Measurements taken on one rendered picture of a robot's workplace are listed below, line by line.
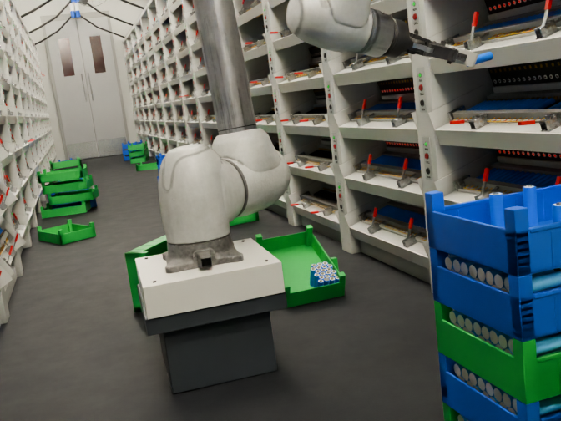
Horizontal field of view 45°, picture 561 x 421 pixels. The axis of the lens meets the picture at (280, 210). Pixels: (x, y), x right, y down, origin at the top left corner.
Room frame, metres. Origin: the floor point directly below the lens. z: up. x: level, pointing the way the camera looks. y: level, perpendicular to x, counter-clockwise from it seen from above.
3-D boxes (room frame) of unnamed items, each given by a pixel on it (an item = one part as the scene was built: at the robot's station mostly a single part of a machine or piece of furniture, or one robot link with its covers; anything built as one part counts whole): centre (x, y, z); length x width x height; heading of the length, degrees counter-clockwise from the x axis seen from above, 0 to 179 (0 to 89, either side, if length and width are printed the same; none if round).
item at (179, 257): (1.57, 0.20, 0.30); 0.22 x 0.18 x 0.06; 11
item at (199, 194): (1.59, 0.20, 0.44); 0.18 x 0.16 x 0.22; 139
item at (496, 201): (0.93, -0.31, 0.44); 0.02 x 0.02 x 0.06
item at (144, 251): (2.23, 0.42, 0.10); 0.30 x 0.08 x 0.20; 157
